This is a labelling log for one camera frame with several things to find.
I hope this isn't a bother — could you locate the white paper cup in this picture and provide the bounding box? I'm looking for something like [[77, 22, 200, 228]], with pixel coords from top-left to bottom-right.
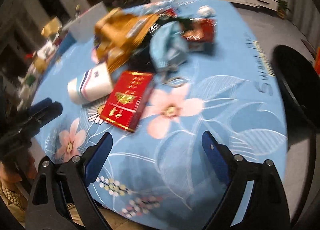
[[67, 62, 113, 105]]

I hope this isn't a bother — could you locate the red cigarette carton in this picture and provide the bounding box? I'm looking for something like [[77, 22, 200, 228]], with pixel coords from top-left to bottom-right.
[[100, 71, 155, 133]]

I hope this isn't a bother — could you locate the orange snack bag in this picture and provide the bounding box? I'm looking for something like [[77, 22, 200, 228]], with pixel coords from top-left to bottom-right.
[[94, 8, 159, 73]]

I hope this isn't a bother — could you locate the light blue bag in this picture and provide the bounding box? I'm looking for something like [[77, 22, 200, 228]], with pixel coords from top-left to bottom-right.
[[149, 21, 189, 73]]

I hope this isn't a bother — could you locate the red shiny snack packet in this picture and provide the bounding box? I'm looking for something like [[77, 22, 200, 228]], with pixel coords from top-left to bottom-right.
[[182, 18, 217, 54]]

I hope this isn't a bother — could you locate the white tissue ball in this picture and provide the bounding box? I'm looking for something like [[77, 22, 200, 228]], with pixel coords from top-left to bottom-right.
[[197, 5, 216, 18]]

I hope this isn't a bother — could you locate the black trash bin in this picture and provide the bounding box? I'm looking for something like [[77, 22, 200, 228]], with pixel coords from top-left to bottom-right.
[[272, 44, 318, 130]]

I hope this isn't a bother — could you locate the blue floral tablecloth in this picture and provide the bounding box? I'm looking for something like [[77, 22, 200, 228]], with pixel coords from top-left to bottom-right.
[[35, 0, 287, 229]]

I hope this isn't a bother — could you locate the white cardboard box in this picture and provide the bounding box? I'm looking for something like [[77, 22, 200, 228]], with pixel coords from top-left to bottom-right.
[[67, 2, 108, 43]]

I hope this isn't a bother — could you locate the potted plant right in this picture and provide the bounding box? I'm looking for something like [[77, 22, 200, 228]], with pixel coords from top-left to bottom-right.
[[277, 0, 290, 19]]

